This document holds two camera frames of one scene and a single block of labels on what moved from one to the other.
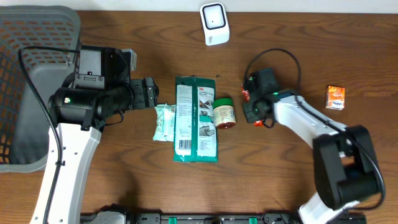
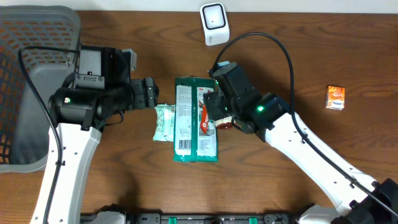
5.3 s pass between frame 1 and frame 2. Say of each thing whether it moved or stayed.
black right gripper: moved
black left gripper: stayed
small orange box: stayed
